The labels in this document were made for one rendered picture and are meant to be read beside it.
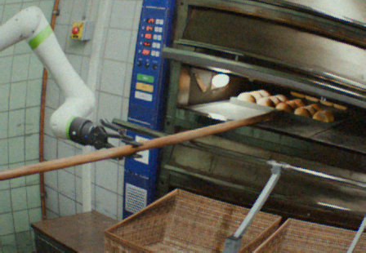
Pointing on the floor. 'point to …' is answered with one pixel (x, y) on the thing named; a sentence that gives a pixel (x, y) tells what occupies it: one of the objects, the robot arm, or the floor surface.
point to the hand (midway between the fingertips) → (131, 148)
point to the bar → (256, 166)
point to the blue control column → (156, 94)
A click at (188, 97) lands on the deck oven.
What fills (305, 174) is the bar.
